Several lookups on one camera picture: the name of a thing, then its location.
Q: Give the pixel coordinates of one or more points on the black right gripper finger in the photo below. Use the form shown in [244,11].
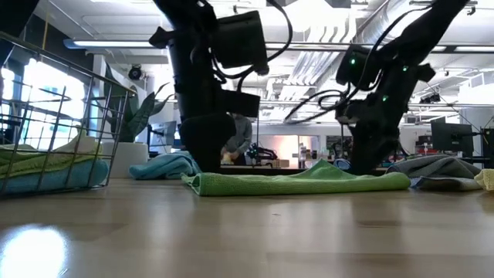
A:
[372,150]

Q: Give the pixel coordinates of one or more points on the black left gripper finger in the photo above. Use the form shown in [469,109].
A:
[208,143]

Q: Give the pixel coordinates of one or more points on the light blue microfiber towel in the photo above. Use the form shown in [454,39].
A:
[166,167]

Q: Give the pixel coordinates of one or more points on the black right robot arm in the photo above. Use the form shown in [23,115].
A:
[420,34]

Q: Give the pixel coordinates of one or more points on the grey monitor on arm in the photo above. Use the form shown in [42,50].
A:
[166,133]

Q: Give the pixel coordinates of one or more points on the grey microfiber towel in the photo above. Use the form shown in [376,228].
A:
[444,168]

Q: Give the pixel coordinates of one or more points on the yellow microfiber towel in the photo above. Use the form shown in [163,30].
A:
[486,179]

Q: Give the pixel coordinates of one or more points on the person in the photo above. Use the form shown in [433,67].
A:
[243,133]

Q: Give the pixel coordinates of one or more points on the black ceiling spotlight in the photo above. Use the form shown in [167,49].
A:
[135,72]
[430,99]

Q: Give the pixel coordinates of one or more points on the black device on desk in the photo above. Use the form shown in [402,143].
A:
[262,153]

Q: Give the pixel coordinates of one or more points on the black computer monitor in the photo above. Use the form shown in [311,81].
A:
[451,137]

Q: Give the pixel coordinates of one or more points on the snake plant in white pot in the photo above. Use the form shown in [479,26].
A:
[123,160]

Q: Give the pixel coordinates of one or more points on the long ceiling light strip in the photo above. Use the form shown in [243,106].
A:
[116,43]

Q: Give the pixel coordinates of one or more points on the black equipment box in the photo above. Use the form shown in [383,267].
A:
[488,143]

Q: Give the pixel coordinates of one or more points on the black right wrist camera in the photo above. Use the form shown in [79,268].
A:
[357,65]

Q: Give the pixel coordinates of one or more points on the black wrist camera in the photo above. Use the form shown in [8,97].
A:
[241,40]
[357,65]

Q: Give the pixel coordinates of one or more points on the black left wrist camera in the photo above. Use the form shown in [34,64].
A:
[241,40]

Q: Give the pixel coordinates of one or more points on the silver ceiling air duct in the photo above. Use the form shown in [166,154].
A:
[366,32]

